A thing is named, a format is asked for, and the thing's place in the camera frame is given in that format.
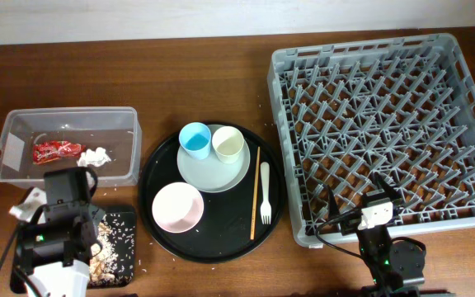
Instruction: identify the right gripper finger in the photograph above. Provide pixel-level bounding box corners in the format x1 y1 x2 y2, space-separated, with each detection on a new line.
374 172 401 202
327 186 340 219

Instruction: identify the food scraps and rice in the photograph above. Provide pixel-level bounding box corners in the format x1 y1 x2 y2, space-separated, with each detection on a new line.
87 212 136 289

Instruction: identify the white paper napkin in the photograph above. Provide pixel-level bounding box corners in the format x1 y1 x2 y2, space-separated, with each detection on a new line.
77 147 111 167

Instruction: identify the pink bowl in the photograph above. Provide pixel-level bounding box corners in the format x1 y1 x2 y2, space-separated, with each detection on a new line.
152 182 205 233

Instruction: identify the light blue plastic cup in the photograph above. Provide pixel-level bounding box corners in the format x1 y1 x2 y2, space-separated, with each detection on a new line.
179 122 212 160

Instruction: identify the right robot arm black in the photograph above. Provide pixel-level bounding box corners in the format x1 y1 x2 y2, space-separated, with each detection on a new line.
314 173 426 296

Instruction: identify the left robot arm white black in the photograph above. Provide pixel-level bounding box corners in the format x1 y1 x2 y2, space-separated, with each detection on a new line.
0 167 106 296

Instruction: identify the black rectangular waste tray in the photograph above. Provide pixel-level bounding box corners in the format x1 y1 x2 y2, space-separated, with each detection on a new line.
10 202 136 296

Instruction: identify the grey plastic dishwasher rack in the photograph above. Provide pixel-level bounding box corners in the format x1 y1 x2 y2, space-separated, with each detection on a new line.
267 33 475 248

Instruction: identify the clear plastic waste bin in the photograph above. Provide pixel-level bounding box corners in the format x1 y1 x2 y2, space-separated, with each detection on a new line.
0 106 143 189

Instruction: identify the white plastic fork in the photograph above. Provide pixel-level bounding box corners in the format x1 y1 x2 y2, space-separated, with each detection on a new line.
260 162 271 224

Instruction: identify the red snack wrapper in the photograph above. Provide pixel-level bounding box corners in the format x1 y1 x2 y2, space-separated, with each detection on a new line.
32 140 86 164

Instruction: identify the single wooden chopstick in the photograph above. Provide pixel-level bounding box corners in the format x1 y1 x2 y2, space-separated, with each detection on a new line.
250 146 261 241

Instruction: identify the cream plastic cup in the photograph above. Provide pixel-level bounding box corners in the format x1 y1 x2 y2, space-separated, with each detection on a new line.
212 126 245 164

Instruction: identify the light grey round plate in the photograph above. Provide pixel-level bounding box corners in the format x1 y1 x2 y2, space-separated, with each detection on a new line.
176 124 251 193

